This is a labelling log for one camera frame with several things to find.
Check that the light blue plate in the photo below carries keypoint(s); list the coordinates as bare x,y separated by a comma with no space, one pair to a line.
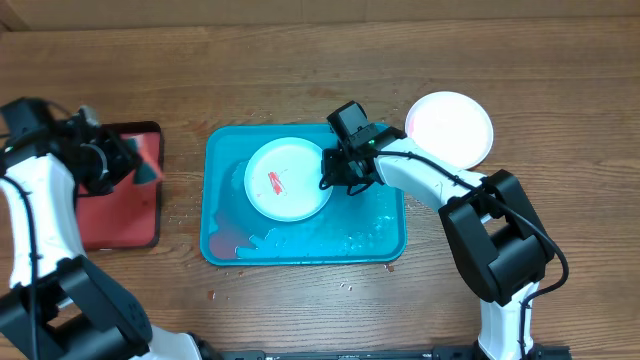
282,180

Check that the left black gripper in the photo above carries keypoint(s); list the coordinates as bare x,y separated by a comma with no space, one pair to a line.
126,163

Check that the teal plastic tray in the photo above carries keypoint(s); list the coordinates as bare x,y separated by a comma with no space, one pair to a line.
367,228

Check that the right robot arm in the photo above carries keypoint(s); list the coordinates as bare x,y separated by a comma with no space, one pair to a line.
498,243

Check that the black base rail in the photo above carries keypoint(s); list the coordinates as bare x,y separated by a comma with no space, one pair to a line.
458,352

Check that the dark tray with red liquid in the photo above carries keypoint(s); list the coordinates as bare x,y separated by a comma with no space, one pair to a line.
129,217

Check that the green scouring sponge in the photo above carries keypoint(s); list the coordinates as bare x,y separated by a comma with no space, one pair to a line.
148,149

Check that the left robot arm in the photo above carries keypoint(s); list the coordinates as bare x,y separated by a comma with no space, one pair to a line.
61,305

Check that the white plate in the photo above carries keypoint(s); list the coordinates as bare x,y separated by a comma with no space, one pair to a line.
451,126

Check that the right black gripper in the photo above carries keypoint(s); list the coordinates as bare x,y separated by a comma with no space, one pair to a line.
340,178

